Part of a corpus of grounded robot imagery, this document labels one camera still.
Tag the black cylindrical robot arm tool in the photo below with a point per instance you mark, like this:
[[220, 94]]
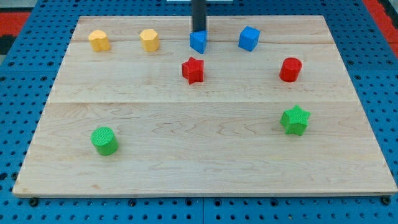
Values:
[[198, 15]]

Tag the red star block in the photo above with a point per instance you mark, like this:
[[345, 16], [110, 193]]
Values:
[[193, 70]]

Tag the green star block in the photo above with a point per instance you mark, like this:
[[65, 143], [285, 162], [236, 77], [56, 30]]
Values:
[[295, 120]]

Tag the wooden board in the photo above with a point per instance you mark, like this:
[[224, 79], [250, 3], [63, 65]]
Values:
[[218, 138]]

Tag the blue triangle block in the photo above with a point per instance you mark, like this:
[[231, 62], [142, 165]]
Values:
[[198, 41]]

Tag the yellow hexagon block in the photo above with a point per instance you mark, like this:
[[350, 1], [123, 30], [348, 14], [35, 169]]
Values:
[[149, 40]]

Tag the blue cube block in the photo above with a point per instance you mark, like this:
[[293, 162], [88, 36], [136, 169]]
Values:
[[248, 38]]

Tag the green cylinder block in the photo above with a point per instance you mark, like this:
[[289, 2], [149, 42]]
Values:
[[104, 141]]

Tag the red cylinder block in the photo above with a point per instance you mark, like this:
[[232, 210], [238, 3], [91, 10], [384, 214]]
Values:
[[290, 69]]

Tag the yellow heart block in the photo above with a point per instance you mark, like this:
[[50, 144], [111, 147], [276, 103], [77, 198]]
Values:
[[99, 41]]

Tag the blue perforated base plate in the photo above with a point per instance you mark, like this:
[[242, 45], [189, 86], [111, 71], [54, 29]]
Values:
[[29, 70]]

